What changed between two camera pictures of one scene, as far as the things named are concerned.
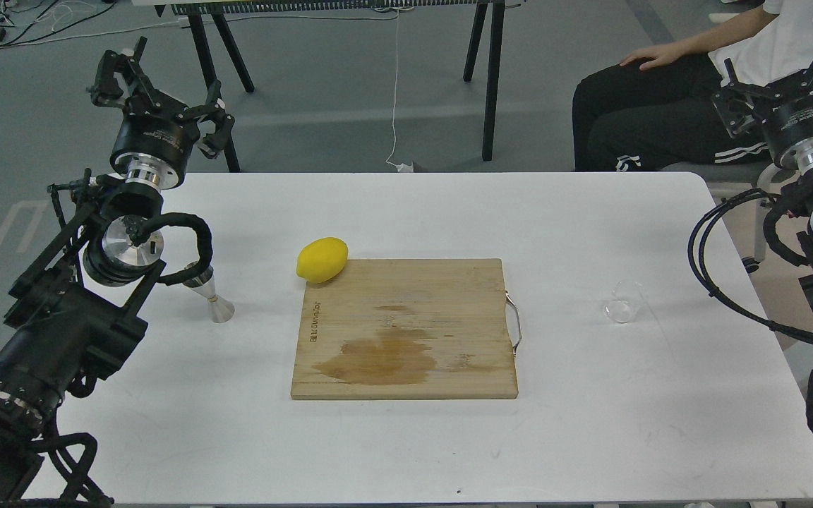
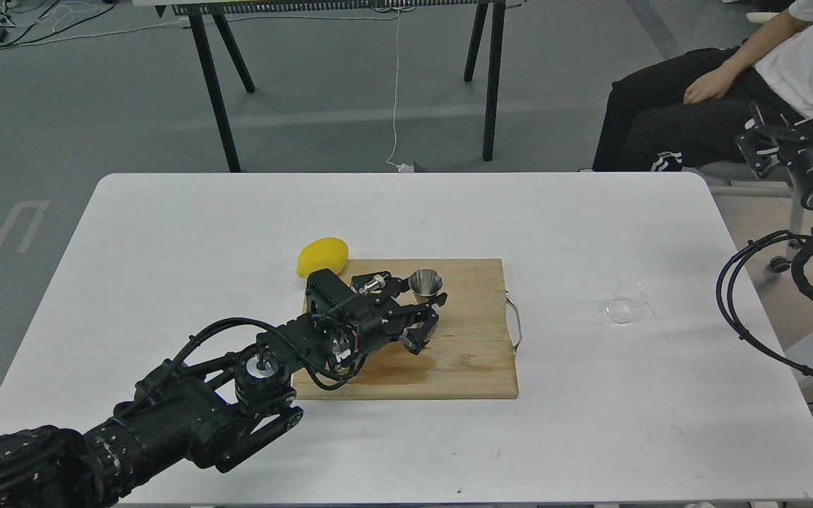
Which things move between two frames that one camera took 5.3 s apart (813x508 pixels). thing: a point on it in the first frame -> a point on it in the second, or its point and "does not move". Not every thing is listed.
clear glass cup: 625,299 does not move
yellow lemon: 322,259 does not move
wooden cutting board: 405,329 does not move
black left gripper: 157,134 -> 351,322
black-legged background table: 206,15 does not move
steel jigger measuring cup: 220,310 -> 424,283
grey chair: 745,173 -> 725,178
